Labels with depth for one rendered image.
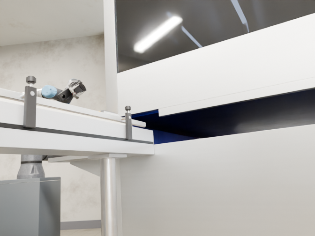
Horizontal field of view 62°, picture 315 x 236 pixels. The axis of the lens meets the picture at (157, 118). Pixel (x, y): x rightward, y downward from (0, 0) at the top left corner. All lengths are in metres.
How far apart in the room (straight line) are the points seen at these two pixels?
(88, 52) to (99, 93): 0.81
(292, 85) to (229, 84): 0.19
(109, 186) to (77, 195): 3.69
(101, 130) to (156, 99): 0.33
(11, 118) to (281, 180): 0.72
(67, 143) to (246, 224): 0.57
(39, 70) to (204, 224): 4.61
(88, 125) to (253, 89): 0.52
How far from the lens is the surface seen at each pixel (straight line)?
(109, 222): 0.86
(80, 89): 1.62
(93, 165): 1.33
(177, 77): 1.01
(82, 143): 0.72
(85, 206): 4.50
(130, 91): 1.11
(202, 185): 0.92
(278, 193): 0.87
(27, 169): 1.69
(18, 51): 5.56
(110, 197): 0.86
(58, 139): 0.67
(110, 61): 1.22
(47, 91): 1.69
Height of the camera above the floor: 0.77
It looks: 12 degrees up
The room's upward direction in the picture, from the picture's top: 4 degrees counter-clockwise
